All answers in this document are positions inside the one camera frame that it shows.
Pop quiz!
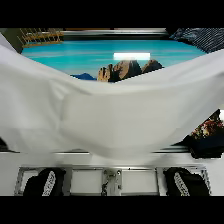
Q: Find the white garment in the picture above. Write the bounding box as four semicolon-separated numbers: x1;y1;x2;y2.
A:
0;32;224;162

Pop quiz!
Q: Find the black floral print garment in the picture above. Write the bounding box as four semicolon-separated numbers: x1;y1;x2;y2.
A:
182;108;224;160

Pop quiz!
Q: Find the dark striped shirt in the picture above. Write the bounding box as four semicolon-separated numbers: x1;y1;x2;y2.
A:
168;28;224;55

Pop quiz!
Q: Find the silver frame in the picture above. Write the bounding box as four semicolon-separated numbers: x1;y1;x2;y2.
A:
13;146;213;197

